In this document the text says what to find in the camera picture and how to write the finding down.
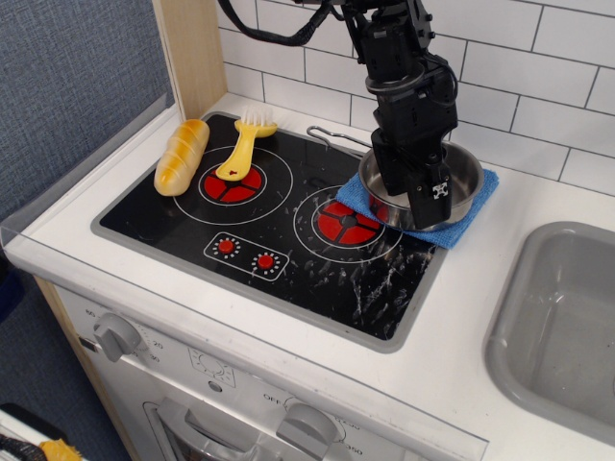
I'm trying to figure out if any blue folded cloth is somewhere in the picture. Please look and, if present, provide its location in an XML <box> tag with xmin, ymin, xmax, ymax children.
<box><xmin>334</xmin><ymin>133</ymin><xmax>501</xmax><ymax>250</ymax></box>

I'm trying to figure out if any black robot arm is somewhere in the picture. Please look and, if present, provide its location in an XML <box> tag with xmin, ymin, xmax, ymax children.
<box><xmin>337</xmin><ymin>1</ymin><xmax>457</xmax><ymax>231</ymax></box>

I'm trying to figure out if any yellow toy bread loaf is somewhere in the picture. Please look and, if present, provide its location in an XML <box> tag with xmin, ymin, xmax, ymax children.
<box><xmin>154</xmin><ymin>119</ymin><xmax>210</xmax><ymax>197</ymax></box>

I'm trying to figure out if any grey sink basin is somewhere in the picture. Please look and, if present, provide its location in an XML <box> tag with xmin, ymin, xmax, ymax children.
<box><xmin>485</xmin><ymin>222</ymin><xmax>614</xmax><ymax>445</ymax></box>

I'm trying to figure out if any white toy oven front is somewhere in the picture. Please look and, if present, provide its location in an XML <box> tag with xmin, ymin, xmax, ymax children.
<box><xmin>58</xmin><ymin>289</ymin><xmax>487</xmax><ymax>460</ymax></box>

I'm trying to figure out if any yellow dish brush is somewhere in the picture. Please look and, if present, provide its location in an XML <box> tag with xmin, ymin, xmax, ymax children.
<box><xmin>215</xmin><ymin>106</ymin><xmax>278</xmax><ymax>182</ymax></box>

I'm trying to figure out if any yellow object bottom left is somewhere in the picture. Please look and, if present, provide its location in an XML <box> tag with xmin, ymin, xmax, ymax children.
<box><xmin>38</xmin><ymin>439</ymin><xmax>84</xmax><ymax>461</ymax></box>

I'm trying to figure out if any black toy stove top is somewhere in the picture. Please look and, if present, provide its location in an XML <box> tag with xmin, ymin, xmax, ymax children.
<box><xmin>92</xmin><ymin>112</ymin><xmax>446</xmax><ymax>352</ymax></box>

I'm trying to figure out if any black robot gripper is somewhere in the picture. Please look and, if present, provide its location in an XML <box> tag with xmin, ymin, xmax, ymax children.
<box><xmin>366</xmin><ymin>53</ymin><xmax>457</xmax><ymax>230</ymax></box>

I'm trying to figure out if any right grey oven knob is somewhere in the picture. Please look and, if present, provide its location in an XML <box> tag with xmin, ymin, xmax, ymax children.
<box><xmin>276</xmin><ymin>403</ymin><xmax>338</xmax><ymax>460</ymax></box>

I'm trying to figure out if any stainless steel pot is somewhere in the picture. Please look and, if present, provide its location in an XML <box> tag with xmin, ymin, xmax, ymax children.
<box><xmin>306</xmin><ymin>125</ymin><xmax>485</xmax><ymax>232</ymax></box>

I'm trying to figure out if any left grey oven knob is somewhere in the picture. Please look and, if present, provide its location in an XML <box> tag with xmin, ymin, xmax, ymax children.
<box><xmin>93</xmin><ymin>313</ymin><xmax>141</xmax><ymax>363</ymax></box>

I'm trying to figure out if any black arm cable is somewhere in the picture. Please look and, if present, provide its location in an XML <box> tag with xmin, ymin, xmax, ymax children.
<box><xmin>218</xmin><ymin>0</ymin><xmax>337</xmax><ymax>48</ymax></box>

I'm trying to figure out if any grey oven knob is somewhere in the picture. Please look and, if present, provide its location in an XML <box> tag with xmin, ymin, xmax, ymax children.
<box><xmin>93</xmin><ymin>313</ymin><xmax>141</xmax><ymax>363</ymax></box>
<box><xmin>276</xmin><ymin>403</ymin><xmax>338</xmax><ymax>460</ymax></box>

